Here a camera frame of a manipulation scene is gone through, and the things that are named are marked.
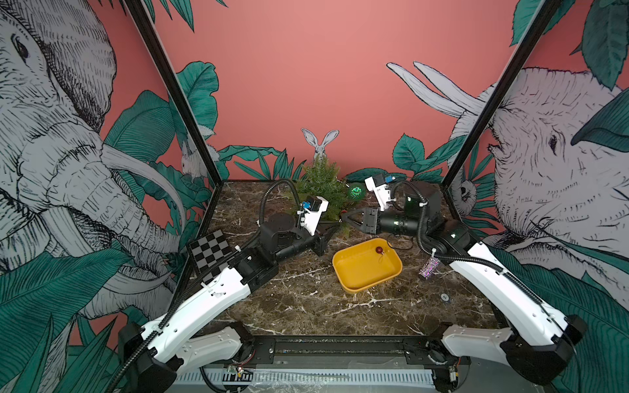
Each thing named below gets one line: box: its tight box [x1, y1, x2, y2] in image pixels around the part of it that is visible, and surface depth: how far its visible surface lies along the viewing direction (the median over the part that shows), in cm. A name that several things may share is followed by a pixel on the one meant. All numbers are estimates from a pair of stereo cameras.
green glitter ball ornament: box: [348, 184, 366, 200], surface depth 73 cm
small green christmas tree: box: [295, 155, 351, 239], surface depth 76 cm
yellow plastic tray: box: [332, 238, 403, 294], surface depth 94 cm
